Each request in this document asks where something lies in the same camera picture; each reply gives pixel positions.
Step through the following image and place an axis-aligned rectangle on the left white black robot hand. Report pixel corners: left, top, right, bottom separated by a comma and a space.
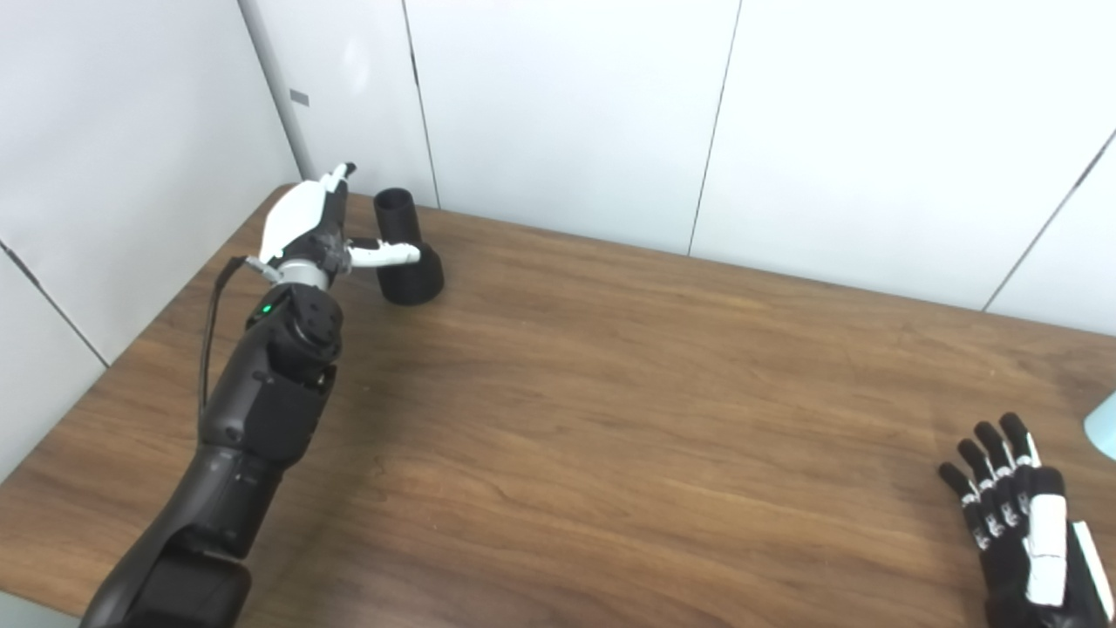
258, 161, 423, 273

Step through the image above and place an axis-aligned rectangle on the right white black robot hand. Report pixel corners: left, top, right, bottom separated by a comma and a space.
938, 412, 1116, 628

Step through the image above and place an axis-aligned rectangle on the black nozzle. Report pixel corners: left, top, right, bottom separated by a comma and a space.
373, 188, 446, 307

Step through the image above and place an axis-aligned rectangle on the light-blue hose piece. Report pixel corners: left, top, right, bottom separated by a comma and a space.
1084, 390, 1116, 460

